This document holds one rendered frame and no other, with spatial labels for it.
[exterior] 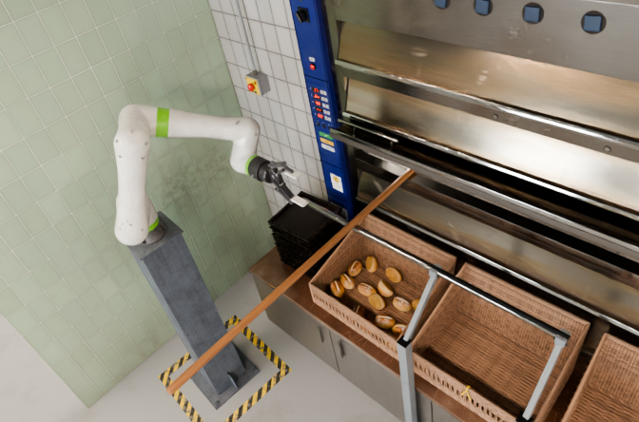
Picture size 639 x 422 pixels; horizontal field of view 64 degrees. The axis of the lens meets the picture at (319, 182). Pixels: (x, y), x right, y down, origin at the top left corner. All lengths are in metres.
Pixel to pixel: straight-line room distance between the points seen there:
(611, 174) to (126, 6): 2.11
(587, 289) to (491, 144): 0.68
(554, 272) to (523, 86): 0.81
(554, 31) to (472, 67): 0.32
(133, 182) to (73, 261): 1.03
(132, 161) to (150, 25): 0.97
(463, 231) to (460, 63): 0.81
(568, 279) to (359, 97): 1.13
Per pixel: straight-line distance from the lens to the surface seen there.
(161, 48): 2.74
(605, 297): 2.23
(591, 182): 1.89
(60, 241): 2.83
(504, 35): 1.76
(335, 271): 2.71
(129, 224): 2.10
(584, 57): 1.69
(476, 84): 1.87
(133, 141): 1.88
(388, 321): 2.51
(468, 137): 2.02
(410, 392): 2.36
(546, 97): 1.78
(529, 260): 2.27
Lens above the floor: 2.70
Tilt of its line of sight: 39 degrees down
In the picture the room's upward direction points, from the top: 12 degrees counter-clockwise
